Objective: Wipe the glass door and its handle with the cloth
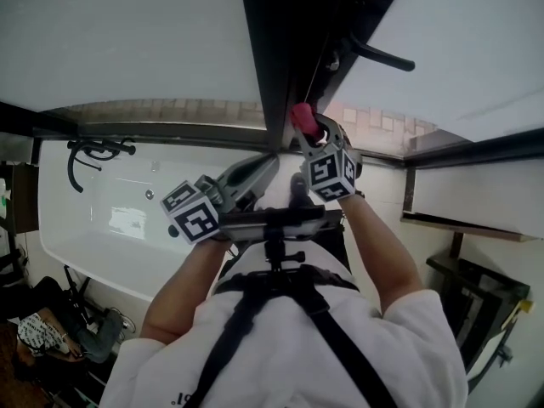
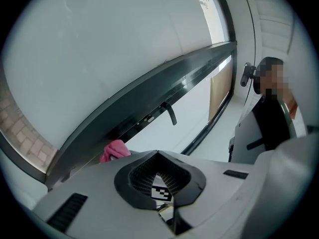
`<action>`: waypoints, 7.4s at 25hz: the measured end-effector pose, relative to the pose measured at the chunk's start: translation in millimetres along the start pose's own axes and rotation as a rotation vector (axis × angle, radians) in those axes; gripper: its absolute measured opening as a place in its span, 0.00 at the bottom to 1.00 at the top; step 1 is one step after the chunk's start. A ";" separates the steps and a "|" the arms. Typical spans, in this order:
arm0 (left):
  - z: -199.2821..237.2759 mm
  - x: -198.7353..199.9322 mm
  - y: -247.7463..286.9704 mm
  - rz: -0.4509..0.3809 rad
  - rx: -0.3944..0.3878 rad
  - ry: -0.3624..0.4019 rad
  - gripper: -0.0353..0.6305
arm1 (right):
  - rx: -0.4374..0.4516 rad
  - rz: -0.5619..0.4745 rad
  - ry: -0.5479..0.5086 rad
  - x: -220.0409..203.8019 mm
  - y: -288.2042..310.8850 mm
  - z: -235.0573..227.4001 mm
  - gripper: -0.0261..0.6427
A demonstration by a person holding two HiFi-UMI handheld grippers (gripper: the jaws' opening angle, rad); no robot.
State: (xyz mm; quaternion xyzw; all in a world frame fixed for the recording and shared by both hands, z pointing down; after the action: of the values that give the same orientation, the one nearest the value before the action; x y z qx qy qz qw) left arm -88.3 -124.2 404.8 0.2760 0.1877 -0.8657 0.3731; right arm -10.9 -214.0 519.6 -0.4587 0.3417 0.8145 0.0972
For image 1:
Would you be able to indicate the brown wooden cabinet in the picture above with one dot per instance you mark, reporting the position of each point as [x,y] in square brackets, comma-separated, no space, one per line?
[25,198]

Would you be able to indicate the black trousers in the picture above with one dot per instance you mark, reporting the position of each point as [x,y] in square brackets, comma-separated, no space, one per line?
[338,249]

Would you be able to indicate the black shoe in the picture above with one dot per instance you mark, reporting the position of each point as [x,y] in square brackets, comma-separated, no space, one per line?
[298,189]

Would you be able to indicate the pink cleaning cloth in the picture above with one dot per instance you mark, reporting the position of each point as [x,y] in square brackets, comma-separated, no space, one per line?
[304,117]

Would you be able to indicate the person's left forearm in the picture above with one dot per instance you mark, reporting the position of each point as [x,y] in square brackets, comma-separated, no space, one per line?
[183,300]

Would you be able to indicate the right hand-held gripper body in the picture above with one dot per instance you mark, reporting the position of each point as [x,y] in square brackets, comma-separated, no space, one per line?
[331,172]

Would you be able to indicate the chrome bathtub overflow cap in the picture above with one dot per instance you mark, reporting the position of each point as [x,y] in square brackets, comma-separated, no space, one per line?
[149,194]

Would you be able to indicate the black window frame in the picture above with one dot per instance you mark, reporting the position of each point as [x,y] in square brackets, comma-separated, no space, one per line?
[459,49]

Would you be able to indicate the black bathtub faucet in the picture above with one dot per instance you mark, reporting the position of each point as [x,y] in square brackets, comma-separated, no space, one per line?
[73,168]

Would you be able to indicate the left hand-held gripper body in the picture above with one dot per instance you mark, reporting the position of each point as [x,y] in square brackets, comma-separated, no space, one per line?
[195,221]

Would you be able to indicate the black chest harness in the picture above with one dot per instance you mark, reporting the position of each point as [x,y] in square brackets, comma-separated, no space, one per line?
[336,342]

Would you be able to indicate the person in white shirt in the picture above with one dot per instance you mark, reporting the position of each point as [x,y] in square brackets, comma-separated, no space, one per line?
[276,355]

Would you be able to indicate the white bottle green mark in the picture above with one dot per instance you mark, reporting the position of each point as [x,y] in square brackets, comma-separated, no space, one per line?
[4,198]

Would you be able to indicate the person's right forearm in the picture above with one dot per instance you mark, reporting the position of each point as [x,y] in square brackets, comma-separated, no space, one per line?
[378,249]

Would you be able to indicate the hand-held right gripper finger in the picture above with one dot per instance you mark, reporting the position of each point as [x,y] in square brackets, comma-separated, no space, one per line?
[309,148]
[333,132]

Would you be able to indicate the black bathtub drain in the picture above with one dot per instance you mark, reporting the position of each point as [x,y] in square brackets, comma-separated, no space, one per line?
[172,230]

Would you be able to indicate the white bathtub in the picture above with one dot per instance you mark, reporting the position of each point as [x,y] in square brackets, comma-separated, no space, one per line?
[85,236]

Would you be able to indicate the black metal rack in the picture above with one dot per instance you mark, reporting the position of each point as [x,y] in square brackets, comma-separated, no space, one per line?
[467,296]

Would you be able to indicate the frosted glass panel black frame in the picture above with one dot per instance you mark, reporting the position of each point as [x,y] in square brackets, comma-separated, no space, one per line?
[127,36]

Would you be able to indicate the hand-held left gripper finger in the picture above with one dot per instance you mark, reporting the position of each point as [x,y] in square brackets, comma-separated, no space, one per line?
[260,181]
[234,170]

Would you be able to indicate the black chest-mounted phone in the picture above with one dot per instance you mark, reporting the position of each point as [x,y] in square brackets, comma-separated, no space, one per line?
[280,223]

